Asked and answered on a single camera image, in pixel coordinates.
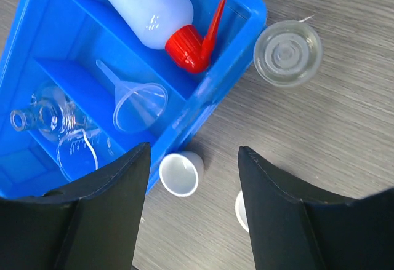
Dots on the clear plastic funnel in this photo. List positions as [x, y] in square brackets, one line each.
[137, 105]

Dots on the white squeeze bottle red cap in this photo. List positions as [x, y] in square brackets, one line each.
[168, 25]

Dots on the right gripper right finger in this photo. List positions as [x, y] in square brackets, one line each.
[296, 225]

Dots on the small clear glass flask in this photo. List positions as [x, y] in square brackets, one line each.
[288, 53]

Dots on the clear plastic beaker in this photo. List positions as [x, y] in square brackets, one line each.
[82, 152]

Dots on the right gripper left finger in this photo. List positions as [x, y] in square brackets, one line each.
[90, 223]

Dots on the clear round glass flask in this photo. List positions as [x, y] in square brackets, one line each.
[52, 112]

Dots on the blue plastic divided bin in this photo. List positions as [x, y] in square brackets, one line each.
[60, 40]

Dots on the white evaporating dish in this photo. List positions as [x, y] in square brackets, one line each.
[240, 211]

